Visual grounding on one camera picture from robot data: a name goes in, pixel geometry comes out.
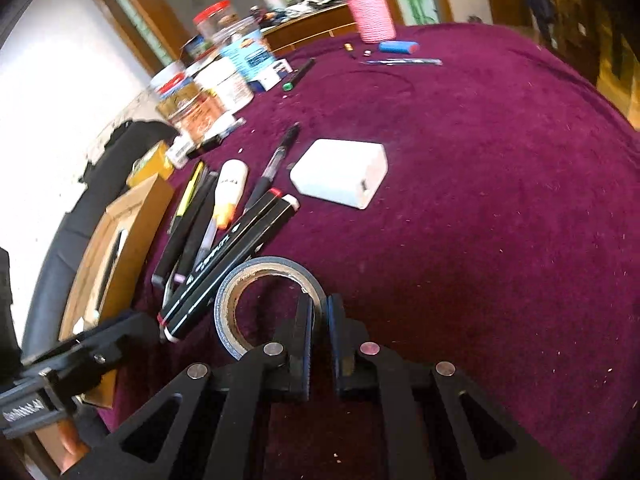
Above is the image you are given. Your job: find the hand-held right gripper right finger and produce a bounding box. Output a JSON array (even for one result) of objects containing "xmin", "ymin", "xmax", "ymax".
[{"xmin": 327, "ymin": 294, "xmax": 576, "ymax": 480}]

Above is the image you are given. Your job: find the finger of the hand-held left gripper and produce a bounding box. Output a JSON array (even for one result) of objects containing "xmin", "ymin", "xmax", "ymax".
[{"xmin": 22, "ymin": 310, "xmax": 161, "ymax": 401}]

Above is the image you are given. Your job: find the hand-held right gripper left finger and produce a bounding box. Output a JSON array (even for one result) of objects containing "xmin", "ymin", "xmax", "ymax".
[{"xmin": 62, "ymin": 292, "xmax": 321, "ymax": 480}]

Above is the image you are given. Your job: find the grey duct tape roll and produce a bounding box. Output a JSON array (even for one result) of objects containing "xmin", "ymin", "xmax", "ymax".
[{"xmin": 214, "ymin": 256, "xmax": 328, "ymax": 361}]

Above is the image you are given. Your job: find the black marker pale pink cap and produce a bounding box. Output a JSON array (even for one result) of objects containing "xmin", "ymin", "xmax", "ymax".
[{"xmin": 162, "ymin": 195, "xmax": 301, "ymax": 345}]

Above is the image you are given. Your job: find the black marker red cap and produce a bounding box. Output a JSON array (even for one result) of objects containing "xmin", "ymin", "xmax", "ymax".
[{"xmin": 156, "ymin": 187, "xmax": 285, "ymax": 326}]

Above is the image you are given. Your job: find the cardboard box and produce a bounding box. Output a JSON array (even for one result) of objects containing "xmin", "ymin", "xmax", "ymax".
[{"xmin": 59, "ymin": 172, "xmax": 176, "ymax": 408}]

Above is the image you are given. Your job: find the white power adapter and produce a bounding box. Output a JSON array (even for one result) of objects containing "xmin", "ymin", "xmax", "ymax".
[{"xmin": 289, "ymin": 138, "xmax": 389, "ymax": 210}]

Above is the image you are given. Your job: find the black clear barrel pen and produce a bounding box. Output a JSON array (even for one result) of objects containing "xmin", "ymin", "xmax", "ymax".
[{"xmin": 242, "ymin": 121, "xmax": 302, "ymax": 213}]

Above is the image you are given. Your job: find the person's left hand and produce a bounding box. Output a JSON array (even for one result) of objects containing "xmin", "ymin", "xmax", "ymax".
[{"xmin": 55, "ymin": 420, "xmax": 93, "ymax": 473}]

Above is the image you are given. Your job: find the black marker lilac cap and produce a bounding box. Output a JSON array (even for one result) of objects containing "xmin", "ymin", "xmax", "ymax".
[{"xmin": 177, "ymin": 200, "xmax": 219, "ymax": 283}]

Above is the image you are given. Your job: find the clear white pen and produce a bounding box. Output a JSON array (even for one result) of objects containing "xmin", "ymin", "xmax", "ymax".
[{"xmin": 161, "ymin": 220, "xmax": 221, "ymax": 311}]

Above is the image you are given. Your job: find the yellow black pen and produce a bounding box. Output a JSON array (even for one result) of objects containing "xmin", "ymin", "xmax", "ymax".
[{"xmin": 167, "ymin": 160, "xmax": 207, "ymax": 233}]

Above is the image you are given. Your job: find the white tube orange tip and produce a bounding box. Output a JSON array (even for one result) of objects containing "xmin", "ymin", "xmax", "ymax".
[{"xmin": 212, "ymin": 159, "xmax": 249, "ymax": 231}]

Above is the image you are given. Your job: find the maroon tablecloth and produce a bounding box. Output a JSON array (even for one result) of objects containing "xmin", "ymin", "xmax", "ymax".
[{"xmin": 97, "ymin": 22, "xmax": 640, "ymax": 480}]

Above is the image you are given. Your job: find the small black item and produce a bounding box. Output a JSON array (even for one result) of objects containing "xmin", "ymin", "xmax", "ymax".
[{"xmin": 192, "ymin": 132, "xmax": 226, "ymax": 158}]

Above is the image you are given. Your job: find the clear jar gold orange label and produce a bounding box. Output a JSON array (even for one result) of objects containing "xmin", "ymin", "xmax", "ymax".
[{"xmin": 150, "ymin": 67, "xmax": 236, "ymax": 146}]

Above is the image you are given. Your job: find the black marker green end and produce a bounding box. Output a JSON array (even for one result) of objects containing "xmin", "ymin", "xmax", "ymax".
[{"xmin": 281, "ymin": 57, "xmax": 317, "ymax": 93}]

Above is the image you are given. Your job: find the white blue small box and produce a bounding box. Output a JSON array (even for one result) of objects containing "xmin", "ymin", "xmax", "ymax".
[{"xmin": 250, "ymin": 57, "xmax": 293, "ymax": 93}]

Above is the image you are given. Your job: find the white plastic jar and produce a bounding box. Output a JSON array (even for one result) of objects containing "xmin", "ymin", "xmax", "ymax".
[{"xmin": 192, "ymin": 57, "xmax": 256, "ymax": 111}]

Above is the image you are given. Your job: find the thin blue pen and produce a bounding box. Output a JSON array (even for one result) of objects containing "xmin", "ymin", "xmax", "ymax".
[{"xmin": 361, "ymin": 57, "xmax": 444, "ymax": 67}]

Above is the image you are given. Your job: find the blue label container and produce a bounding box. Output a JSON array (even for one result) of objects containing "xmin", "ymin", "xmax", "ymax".
[{"xmin": 220, "ymin": 30, "xmax": 276, "ymax": 81}]

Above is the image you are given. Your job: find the blue cylinder battery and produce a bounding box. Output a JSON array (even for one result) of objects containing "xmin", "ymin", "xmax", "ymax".
[{"xmin": 377, "ymin": 40, "xmax": 420, "ymax": 55}]

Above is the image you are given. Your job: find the pink thread cone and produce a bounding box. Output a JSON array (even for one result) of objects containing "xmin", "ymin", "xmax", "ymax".
[{"xmin": 345, "ymin": 0, "xmax": 397, "ymax": 44}]

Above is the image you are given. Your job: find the clear jar red lid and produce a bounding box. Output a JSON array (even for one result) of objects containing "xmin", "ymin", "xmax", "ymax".
[{"xmin": 192, "ymin": 0, "xmax": 236, "ymax": 43}]

